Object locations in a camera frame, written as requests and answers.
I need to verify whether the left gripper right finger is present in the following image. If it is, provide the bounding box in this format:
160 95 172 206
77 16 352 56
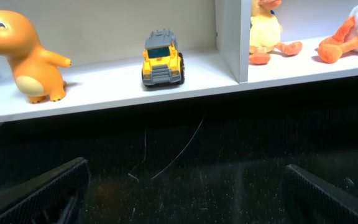
280 164 358 224

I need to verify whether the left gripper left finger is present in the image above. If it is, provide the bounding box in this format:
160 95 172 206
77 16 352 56
0 156 91 224

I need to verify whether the orange dinosaur toy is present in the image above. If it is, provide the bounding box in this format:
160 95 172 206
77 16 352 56
0 9 72 105

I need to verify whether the grey and yellow toy truck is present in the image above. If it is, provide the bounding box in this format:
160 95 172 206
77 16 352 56
140 28 186 88

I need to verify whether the white shelf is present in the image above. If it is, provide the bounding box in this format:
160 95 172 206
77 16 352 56
0 0 358 126

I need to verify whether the yellow plush duck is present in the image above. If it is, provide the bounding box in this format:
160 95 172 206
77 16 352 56
249 0 304 66

